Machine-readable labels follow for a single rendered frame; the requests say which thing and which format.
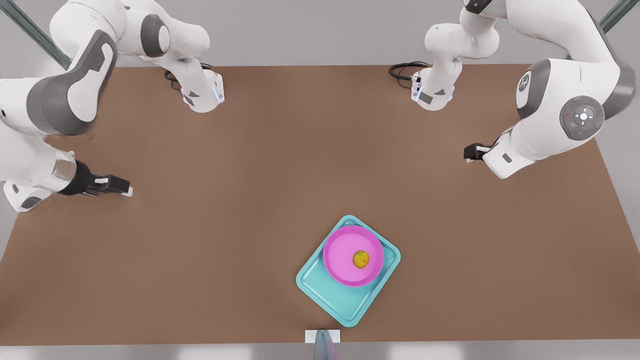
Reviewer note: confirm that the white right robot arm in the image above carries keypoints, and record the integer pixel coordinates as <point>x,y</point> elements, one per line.
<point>75,95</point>

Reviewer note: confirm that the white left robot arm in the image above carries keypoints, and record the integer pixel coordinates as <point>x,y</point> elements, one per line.
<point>560,100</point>

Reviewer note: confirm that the pink round plate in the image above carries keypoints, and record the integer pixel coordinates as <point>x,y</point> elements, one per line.
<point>340,255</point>

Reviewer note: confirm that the teal rectangular tray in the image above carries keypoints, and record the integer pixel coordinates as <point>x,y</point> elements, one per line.
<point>345,300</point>

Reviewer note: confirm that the small orange fruit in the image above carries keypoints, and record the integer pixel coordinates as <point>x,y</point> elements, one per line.
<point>361,259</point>

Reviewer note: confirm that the white post foot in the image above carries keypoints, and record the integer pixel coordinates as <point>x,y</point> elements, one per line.
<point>309,336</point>

